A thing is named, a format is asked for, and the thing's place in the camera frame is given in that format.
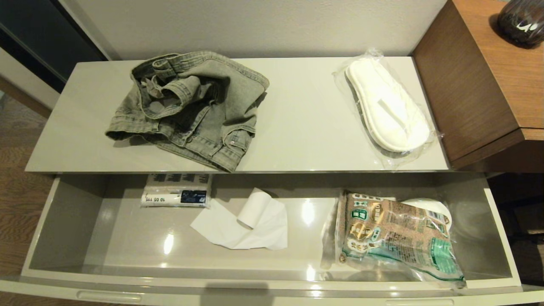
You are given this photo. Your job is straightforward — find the faded denim jeans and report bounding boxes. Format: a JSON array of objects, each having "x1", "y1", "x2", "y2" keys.
[{"x1": 105, "y1": 51, "x2": 270, "y2": 174}]

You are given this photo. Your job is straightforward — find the white slippers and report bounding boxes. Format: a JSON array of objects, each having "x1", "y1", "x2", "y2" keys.
[{"x1": 332, "y1": 48, "x2": 445, "y2": 170}]

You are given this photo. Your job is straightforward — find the glossy white low cabinet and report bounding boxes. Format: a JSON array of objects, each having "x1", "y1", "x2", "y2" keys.
[{"x1": 25, "y1": 56, "x2": 485, "y2": 187}]

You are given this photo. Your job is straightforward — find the white tissue pack blue print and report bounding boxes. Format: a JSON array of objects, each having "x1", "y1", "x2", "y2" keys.
[{"x1": 140, "y1": 173, "x2": 212, "y2": 209}]

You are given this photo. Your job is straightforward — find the brown green snack bag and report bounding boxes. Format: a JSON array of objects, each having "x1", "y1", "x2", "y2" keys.
[{"x1": 335, "y1": 190, "x2": 466, "y2": 285}]

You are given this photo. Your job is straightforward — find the white bowl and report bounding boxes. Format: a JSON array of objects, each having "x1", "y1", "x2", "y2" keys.
[{"x1": 402, "y1": 198, "x2": 452, "y2": 233}]

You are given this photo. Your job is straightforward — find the brown wooden desk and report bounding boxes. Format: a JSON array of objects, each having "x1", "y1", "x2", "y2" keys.
[{"x1": 411, "y1": 0, "x2": 544, "y2": 173}]

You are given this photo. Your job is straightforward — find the wooden skirting board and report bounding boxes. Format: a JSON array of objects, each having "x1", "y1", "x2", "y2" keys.
[{"x1": 0, "y1": 76, "x2": 52, "y2": 119}]

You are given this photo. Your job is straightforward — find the dark door panel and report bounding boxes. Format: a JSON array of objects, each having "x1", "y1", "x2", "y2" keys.
[{"x1": 0, "y1": 0, "x2": 107, "y2": 93}]

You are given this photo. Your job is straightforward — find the dark glass vase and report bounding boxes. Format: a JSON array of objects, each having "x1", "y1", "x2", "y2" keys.
[{"x1": 497, "y1": 0, "x2": 544, "y2": 48}]

